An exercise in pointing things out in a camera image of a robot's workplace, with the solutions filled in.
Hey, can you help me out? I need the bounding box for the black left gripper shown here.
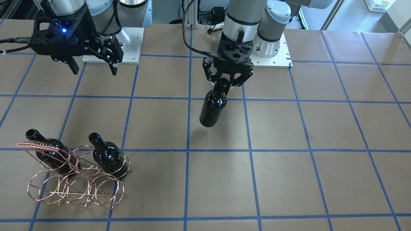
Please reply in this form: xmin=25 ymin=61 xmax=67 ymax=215
xmin=202 ymin=36 xmax=254 ymax=88

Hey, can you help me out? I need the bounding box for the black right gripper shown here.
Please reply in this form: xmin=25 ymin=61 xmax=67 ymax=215
xmin=30 ymin=4 xmax=123 ymax=75

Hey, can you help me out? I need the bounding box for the dark glass wine bottle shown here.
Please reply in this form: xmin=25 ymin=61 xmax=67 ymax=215
xmin=199 ymin=78 xmax=230 ymax=127

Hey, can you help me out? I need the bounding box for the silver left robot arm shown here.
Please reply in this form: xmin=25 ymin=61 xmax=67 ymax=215
xmin=29 ymin=0 xmax=253 ymax=86

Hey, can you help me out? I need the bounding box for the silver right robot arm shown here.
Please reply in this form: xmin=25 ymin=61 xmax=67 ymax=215
xmin=27 ymin=0 xmax=331 ymax=75

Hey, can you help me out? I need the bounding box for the dark wine bottle in rack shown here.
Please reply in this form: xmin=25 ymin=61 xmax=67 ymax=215
xmin=25 ymin=129 xmax=77 ymax=175

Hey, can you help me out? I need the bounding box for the white plastic basket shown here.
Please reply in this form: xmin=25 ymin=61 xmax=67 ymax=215
xmin=365 ymin=0 xmax=395 ymax=13

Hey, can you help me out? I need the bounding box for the black power adapter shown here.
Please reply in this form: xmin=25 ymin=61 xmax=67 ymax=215
xmin=210 ymin=6 xmax=225 ymax=24

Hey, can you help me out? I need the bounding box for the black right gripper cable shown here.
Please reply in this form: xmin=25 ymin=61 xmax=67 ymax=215
xmin=182 ymin=0 xmax=222 ymax=58

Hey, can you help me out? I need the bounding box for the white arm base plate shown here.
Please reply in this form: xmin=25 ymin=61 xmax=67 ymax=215
xmin=99 ymin=27 xmax=144 ymax=64
xmin=250 ymin=33 xmax=293 ymax=68

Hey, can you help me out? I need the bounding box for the copper wire wine rack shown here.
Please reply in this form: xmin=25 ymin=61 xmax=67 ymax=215
xmin=17 ymin=141 xmax=127 ymax=210

